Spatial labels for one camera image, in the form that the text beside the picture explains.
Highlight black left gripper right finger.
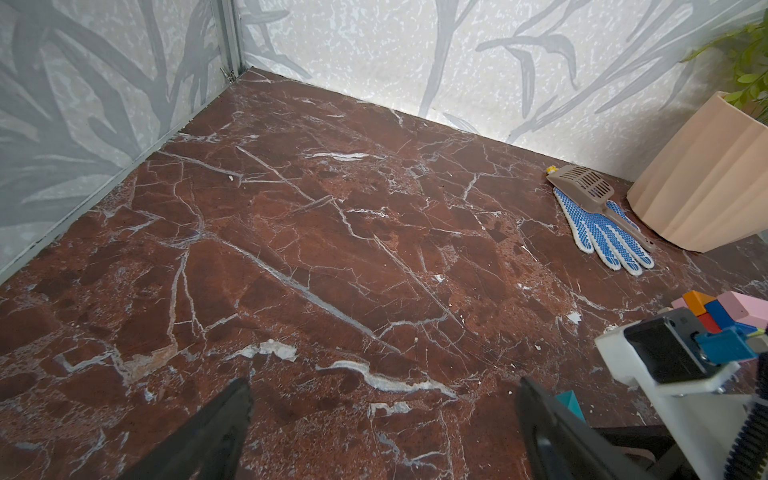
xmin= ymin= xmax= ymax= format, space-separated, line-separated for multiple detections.
xmin=516 ymin=377 xmax=652 ymax=479

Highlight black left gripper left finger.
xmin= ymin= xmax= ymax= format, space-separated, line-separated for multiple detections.
xmin=120 ymin=378 xmax=253 ymax=479

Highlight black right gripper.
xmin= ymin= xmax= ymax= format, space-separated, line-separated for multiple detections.
xmin=595 ymin=425 xmax=699 ymax=479

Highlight teal triangle wood block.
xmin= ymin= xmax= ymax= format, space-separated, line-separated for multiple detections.
xmin=555 ymin=390 xmax=586 ymax=422

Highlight red wood block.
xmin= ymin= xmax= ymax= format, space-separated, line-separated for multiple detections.
xmin=698 ymin=312 xmax=722 ymax=334

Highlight blue letter cube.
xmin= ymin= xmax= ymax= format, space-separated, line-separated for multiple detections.
xmin=704 ymin=300 xmax=758 ymax=336

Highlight orange wood block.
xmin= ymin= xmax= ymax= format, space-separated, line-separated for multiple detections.
xmin=683 ymin=291 xmax=716 ymax=316

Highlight pink block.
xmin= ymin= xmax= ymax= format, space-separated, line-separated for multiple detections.
xmin=717 ymin=291 xmax=768 ymax=330
xmin=671 ymin=297 xmax=688 ymax=309

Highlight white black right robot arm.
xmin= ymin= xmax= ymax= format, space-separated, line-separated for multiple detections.
xmin=597 ymin=393 xmax=767 ymax=479

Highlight blue dotted work glove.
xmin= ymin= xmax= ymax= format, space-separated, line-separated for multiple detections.
xmin=553 ymin=187 xmax=655 ymax=276

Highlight brown plastic slotted scoop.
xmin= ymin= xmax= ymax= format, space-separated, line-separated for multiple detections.
xmin=546 ymin=165 xmax=655 ymax=252

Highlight peach ribbed flower pot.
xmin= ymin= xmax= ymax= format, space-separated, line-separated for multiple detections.
xmin=627 ymin=92 xmax=767 ymax=253

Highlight green white artificial flowers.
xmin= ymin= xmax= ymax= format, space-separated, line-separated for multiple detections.
xmin=683 ymin=11 xmax=767 ymax=125

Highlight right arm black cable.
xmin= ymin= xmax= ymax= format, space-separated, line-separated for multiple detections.
xmin=722 ymin=350 xmax=768 ymax=480

